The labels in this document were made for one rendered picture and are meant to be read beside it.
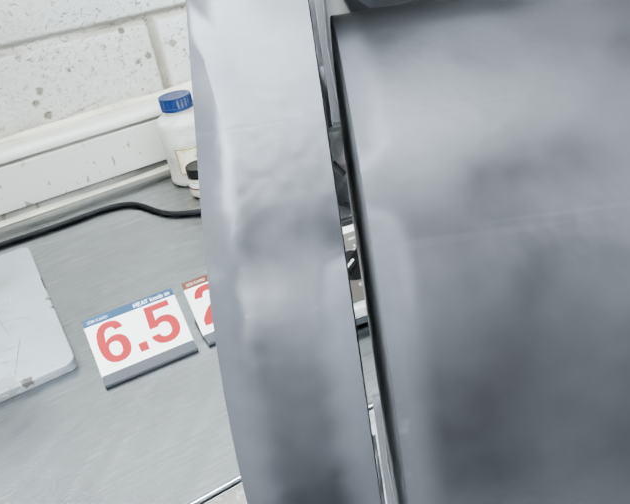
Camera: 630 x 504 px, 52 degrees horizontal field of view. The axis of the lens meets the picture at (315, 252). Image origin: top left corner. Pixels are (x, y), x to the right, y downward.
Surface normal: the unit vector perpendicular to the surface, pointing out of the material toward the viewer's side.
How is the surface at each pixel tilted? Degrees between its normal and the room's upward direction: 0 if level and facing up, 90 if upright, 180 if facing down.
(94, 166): 90
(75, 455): 0
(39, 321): 0
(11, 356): 0
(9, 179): 90
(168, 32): 90
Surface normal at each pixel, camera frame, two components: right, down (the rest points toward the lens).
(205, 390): -0.15, -0.85
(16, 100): 0.50, 0.37
